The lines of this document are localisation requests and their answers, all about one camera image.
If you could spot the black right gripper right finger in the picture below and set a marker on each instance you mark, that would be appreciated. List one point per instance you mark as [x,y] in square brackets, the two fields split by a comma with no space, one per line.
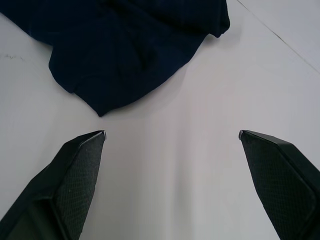
[277,180]

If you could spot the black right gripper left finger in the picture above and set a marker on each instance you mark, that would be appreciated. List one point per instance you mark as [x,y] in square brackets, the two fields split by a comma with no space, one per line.
[72,180]

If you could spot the dark navy zip garment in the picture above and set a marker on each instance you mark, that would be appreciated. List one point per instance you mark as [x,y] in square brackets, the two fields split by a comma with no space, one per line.
[120,47]

